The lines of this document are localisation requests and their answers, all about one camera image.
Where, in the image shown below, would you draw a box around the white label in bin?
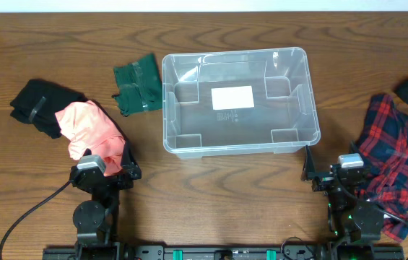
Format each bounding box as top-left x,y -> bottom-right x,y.
211,86 -> 254,111

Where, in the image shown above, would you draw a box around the black folded cloth left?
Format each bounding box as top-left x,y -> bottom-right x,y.
10,79 -> 87,139

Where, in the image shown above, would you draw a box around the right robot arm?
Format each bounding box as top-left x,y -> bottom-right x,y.
302,147 -> 404,260

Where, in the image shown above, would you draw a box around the clear plastic storage bin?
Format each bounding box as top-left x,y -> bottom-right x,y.
162,47 -> 321,159

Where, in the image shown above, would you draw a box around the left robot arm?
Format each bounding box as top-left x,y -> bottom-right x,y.
69,155 -> 142,260

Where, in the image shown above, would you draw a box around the dark green folded cloth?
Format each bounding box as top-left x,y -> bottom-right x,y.
112,53 -> 162,117

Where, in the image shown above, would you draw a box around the pink salmon garment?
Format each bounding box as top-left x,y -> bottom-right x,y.
55,100 -> 126,176

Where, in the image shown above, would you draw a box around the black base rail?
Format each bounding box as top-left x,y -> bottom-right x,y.
42,244 -> 404,260

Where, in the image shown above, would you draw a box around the red navy plaid shirt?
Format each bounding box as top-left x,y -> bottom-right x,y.
355,94 -> 408,222

